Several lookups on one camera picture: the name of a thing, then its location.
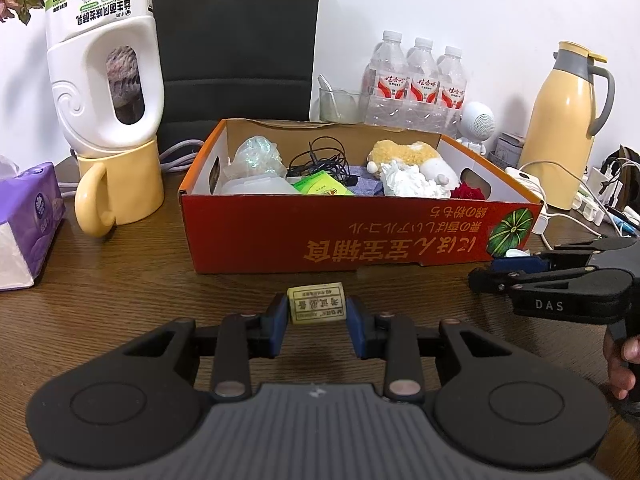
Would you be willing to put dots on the person's right hand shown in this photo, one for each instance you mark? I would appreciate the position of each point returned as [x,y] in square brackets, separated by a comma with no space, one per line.
[627,355]

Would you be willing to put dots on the glass cup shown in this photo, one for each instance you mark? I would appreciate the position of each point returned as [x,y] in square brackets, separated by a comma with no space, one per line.
[340,105]

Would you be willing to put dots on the white power adapter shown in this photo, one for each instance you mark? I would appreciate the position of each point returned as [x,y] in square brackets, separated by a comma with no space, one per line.
[525,177]

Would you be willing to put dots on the red fabric rose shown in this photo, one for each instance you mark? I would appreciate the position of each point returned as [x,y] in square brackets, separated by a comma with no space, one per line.
[467,192]

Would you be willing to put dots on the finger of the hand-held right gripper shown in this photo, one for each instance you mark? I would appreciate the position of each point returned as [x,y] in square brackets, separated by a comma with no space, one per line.
[565,255]
[495,280]

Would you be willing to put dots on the white plastic jug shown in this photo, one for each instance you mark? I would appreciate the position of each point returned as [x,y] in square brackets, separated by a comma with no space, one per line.
[75,60]

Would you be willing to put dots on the purple ceramic vase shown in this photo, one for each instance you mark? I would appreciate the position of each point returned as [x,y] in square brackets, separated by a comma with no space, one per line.
[122,80]

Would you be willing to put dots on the purple cloth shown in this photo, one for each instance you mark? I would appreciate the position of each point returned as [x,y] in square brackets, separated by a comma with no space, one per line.
[362,180]

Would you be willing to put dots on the yellow labelled eraser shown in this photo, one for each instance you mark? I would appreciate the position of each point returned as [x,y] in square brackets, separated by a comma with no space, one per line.
[312,305]

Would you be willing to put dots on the yellow white plush toy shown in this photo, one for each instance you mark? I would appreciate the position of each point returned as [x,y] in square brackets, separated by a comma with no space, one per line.
[405,152]

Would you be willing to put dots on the yellow thermos jug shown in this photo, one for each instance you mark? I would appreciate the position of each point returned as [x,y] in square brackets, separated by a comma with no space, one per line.
[560,125]

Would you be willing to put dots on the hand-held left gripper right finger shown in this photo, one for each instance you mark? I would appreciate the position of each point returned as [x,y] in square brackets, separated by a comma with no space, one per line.
[352,327]

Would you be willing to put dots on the black paper bag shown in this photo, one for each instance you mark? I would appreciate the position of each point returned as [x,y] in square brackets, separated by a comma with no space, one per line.
[235,35]

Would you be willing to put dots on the white robot-shaped speaker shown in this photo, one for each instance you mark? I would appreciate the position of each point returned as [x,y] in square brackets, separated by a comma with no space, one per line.
[477,122]

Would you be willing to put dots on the orange cardboard box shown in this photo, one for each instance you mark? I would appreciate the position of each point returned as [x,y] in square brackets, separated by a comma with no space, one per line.
[300,240]

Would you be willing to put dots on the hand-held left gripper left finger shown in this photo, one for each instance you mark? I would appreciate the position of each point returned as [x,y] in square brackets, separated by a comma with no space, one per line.
[277,322]

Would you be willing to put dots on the white power strip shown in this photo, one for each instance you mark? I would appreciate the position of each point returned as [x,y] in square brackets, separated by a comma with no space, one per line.
[597,195]

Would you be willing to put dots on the yellow mug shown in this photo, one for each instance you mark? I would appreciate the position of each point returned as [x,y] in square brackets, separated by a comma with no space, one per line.
[135,180]

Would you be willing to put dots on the iridescent clear plastic bag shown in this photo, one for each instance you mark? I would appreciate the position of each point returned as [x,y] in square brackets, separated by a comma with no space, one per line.
[255,155]

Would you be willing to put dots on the blue pen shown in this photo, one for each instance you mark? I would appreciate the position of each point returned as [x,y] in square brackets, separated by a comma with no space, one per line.
[620,220]

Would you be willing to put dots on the small grey tin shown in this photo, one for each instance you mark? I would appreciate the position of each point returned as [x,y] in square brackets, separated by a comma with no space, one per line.
[510,147]

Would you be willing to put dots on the white fabric flower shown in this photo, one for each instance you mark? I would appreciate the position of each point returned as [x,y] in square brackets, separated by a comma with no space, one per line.
[410,182]

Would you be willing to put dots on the purple tissue box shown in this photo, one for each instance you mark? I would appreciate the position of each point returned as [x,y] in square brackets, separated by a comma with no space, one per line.
[30,230]

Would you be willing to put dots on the green packet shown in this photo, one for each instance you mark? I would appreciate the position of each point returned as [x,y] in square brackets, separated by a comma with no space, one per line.
[325,187]

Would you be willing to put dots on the clear water bottle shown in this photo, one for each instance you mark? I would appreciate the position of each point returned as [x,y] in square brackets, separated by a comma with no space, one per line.
[452,90]
[422,85]
[387,80]

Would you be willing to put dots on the small white plastic piece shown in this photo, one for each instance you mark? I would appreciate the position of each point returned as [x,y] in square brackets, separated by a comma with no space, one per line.
[516,254]

